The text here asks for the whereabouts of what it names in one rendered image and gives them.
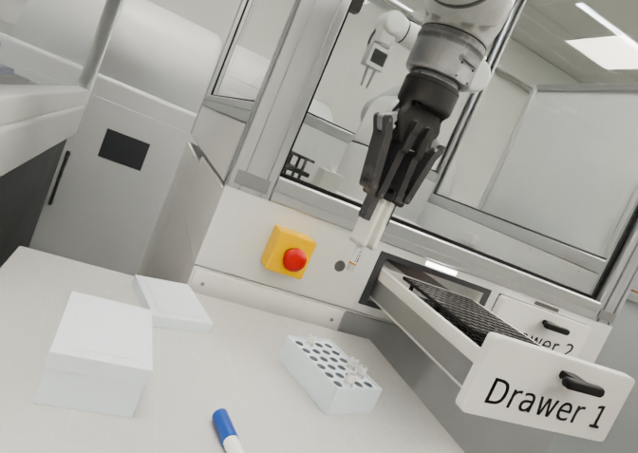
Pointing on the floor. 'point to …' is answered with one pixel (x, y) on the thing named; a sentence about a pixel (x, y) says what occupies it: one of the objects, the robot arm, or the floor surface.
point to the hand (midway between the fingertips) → (371, 221)
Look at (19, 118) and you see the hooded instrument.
